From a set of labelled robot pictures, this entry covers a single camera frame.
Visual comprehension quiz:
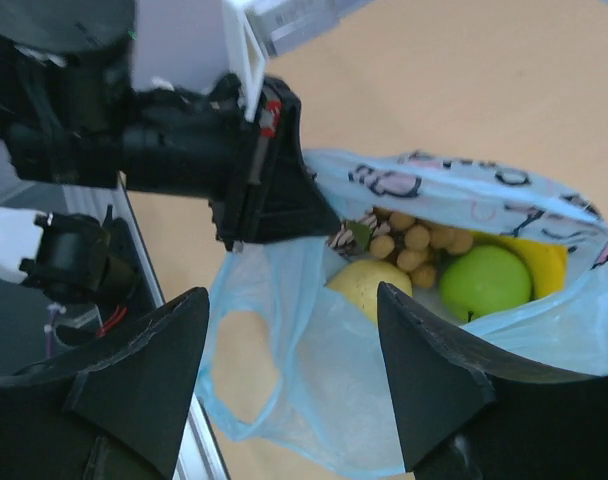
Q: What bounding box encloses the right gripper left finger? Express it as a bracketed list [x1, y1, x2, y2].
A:
[0, 287, 209, 479]

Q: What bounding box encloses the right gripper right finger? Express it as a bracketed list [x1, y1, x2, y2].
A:
[378, 283, 608, 479]

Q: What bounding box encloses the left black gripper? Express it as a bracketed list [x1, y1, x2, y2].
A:
[0, 1, 340, 251]

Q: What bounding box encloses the yellow pear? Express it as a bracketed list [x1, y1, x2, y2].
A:
[326, 259, 413, 325]

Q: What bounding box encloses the yellow banana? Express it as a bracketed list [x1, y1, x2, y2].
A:
[473, 231, 568, 300]

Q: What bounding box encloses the green apple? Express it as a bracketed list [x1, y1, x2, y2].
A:
[439, 245, 532, 323]

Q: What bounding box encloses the aluminium mounting rail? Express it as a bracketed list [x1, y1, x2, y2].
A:
[54, 186, 228, 479]

